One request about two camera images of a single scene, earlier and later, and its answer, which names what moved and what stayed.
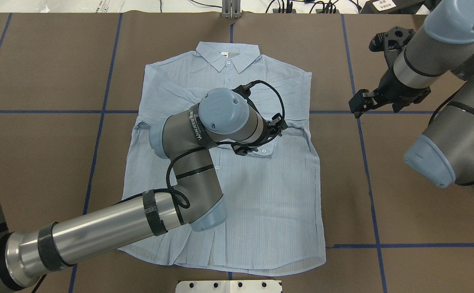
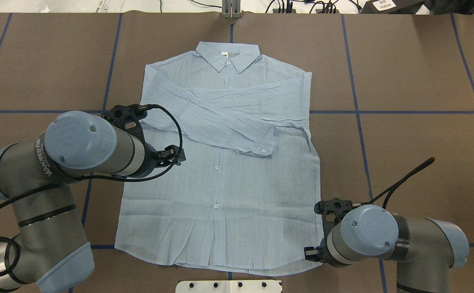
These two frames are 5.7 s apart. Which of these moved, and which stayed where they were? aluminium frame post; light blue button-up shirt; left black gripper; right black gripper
Moved: left black gripper; right black gripper
Stayed: light blue button-up shirt; aluminium frame post
